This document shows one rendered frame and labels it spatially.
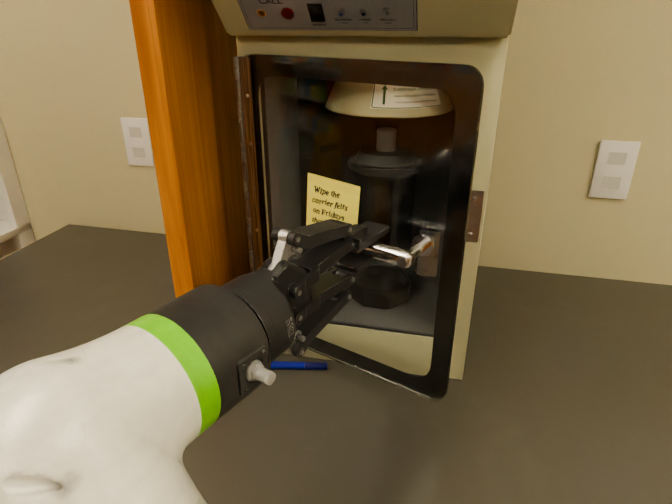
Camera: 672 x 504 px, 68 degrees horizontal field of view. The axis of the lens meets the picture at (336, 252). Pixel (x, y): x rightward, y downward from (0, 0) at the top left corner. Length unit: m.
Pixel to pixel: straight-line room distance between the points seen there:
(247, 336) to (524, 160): 0.83
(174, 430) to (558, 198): 0.93
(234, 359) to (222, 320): 0.03
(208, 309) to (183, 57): 0.38
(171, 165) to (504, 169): 0.69
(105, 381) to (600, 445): 0.61
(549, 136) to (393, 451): 0.69
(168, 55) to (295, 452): 0.49
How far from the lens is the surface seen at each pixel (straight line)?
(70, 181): 1.47
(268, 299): 0.40
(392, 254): 0.53
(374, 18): 0.58
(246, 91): 0.66
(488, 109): 0.63
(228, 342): 0.36
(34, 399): 0.31
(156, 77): 0.63
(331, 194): 0.61
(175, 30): 0.65
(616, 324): 1.02
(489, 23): 0.58
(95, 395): 0.31
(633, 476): 0.73
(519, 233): 1.14
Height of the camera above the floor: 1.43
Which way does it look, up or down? 25 degrees down
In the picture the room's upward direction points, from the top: straight up
